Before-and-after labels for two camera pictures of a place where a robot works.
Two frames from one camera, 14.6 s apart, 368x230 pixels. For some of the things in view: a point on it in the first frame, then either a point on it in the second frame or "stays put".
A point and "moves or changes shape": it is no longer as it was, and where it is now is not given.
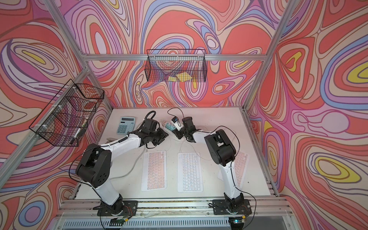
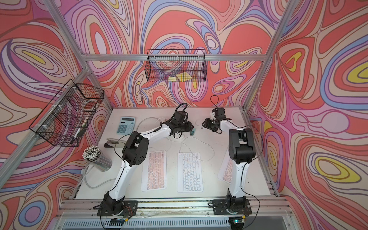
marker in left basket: (75, 135) stays put
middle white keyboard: (189, 177) stays put
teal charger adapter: (170, 126) moves or changes shape
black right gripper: (177, 132) → (207, 124)
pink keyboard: (154, 172) stays put
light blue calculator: (126, 124) stays put
